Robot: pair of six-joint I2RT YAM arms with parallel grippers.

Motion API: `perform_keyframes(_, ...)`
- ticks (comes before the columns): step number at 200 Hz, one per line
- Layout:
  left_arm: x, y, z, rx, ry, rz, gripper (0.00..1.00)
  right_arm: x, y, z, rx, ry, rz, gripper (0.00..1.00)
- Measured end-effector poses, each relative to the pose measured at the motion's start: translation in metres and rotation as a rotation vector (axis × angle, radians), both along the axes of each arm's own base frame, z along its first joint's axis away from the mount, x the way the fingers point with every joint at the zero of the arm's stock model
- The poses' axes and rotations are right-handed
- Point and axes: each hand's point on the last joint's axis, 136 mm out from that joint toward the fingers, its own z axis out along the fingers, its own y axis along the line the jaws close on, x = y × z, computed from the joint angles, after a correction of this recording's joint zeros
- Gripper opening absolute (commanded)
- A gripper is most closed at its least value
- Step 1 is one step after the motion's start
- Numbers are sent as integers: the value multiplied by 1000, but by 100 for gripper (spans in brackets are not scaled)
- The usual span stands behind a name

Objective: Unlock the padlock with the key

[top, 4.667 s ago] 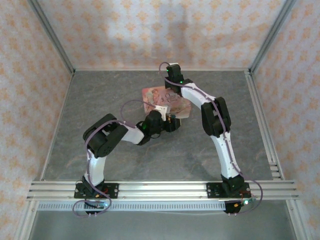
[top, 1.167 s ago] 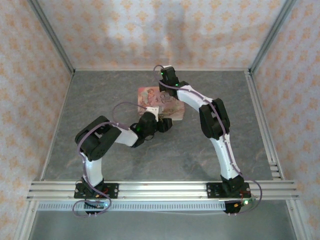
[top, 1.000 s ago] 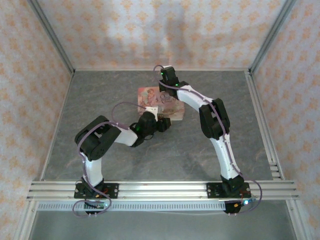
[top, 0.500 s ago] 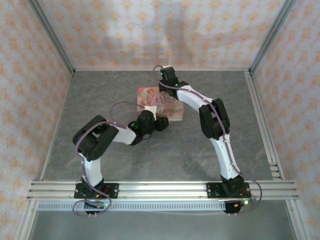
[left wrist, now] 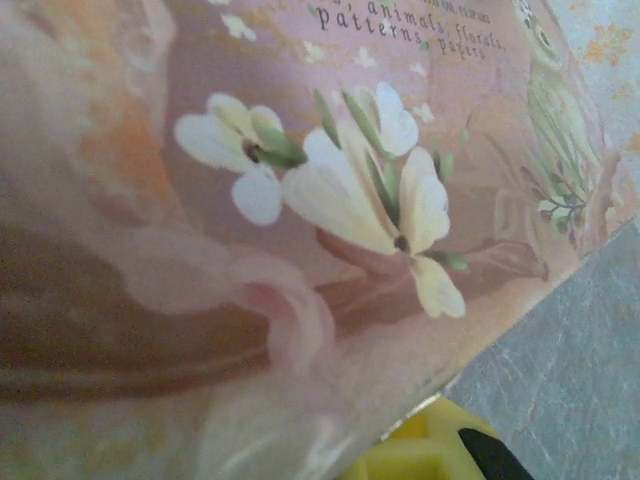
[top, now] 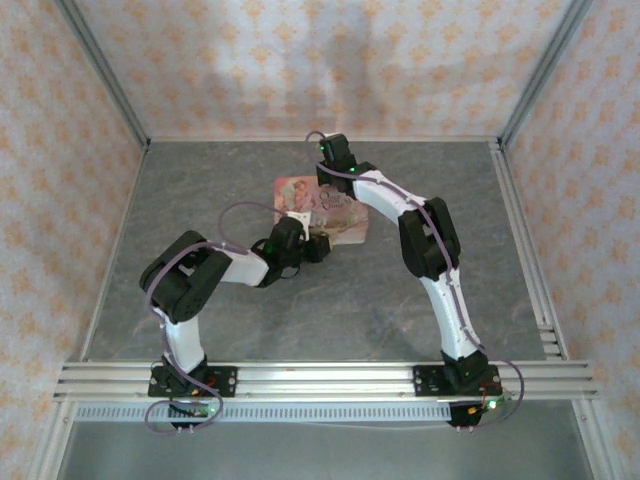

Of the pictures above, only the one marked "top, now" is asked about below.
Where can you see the aluminium base beam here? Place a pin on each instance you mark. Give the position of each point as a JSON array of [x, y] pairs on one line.
[[325, 380]]

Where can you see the aluminium table edge rail short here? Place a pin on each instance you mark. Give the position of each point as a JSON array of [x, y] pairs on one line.
[[425, 138]]

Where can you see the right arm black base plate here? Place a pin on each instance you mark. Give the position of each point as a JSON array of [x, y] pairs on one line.
[[427, 381]]

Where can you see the aluminium table edge rail wide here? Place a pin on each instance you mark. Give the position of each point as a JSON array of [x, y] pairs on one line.
[[525, 240]]

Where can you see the aluminium frame post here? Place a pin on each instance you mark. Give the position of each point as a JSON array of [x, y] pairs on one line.
[[542, 70], [105, 75]]

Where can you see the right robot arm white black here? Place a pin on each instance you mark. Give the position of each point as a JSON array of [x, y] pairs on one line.
[[452, 315]]

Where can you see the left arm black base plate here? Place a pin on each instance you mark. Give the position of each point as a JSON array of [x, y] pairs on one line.
[[225, 382]]

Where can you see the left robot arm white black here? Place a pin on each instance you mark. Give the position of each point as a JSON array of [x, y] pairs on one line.
[[185, 340]]

